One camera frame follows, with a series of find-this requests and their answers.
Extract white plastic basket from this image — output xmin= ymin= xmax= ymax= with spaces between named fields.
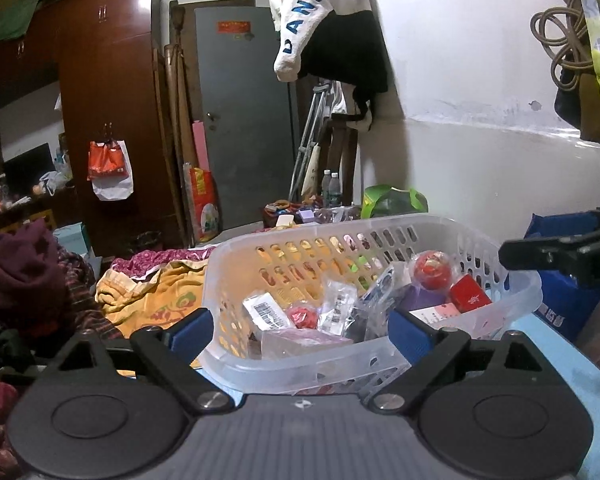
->
xmin=198 ymin=214 xmax=543 ymax=395

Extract clear barcode packet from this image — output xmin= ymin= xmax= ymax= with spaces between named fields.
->
xmin=320 ymin=280 xmax=358 ymax=333

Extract metal crutches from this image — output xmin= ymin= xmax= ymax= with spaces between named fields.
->
xmin=289 ymin=80 xmax=341 ymax=201

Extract black monitor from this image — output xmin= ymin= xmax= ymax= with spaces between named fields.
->
xmin=2 ymin=143 xmax=53 ymax=193

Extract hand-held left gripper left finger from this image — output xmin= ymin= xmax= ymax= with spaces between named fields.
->
xmin=47 ymin=308 xmax=233 ymax=415

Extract red round tin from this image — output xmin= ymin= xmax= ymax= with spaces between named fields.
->
xmin=412 ymin=252 xmax=452 ymax=291

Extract red rubber band ball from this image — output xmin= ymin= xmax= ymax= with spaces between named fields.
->
xmin=286 ymin=304 xmax=321 ymax=331

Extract orange white plastic bag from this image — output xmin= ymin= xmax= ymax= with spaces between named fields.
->
xmin=87 ymin=140 xmax=133 ymax=202

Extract white barcode box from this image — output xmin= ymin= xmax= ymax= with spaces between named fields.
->
xmin=243 ymin=294 xmax=291 ymax=332

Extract grey metal door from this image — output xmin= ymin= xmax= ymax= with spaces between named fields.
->
xmin=195 ymin=5 xmax=301 ymax=236

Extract red box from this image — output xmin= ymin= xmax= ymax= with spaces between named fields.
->
xmin=449 ymin=275 xmax=493 ymax=313

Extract brown wooden wardrobe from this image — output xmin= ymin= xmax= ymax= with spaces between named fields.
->
xmin=0 ymin=0 xmax=181 ymax=261

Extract blue white box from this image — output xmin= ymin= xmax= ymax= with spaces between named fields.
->
xmin=357 ymin=265 xmax=406 ymax=311

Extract pink white tissue pack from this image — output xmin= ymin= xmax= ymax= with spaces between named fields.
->
xmin=261 ymin=329 xmax=353 ymax=361

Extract yellow orange towel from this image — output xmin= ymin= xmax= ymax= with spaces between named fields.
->
xmin=96 ymin=260 xmax=211 ymax=341

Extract wooden planks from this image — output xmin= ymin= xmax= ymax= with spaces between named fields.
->
xmin=152 ymin=0 xmax=196 ymax=246

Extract red yellow sack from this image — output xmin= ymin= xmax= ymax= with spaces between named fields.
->
xmin=187 ymin=162 xmax=220 ymax=243

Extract green white sack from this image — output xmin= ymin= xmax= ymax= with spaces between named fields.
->
xmin=362 ymin=185 xmax=428 ymax=218

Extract blue tote bag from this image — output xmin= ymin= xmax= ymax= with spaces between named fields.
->
xmin=525 ymin=212 xmax=600 ymax=343

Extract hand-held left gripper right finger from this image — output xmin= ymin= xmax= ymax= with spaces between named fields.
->
xmin=367 ymin=305 xmax=561 ymax=415

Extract maroon clothes pile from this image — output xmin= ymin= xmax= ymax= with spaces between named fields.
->
xmin=0 ymin=220 xmax=71 ymax=331

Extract coiled rope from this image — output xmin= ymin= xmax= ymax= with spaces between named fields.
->
xmin=530 ymin=0 xmax=600 ymax=93

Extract pink white box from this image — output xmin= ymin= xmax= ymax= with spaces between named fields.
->
xmin=410 ymin=305 xmax=468 ymax=328

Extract white black hanging jacket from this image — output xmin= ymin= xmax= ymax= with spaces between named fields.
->
xmin=270 ymin=0 xmax=388 ymax=133

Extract yellow-green strap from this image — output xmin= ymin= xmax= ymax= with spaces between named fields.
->
xmin=570 ymin=0 xmax=600 ymax=98

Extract pink board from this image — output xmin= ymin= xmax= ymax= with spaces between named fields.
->
xmin=192 ymin=120 xmax=211 ymax=171

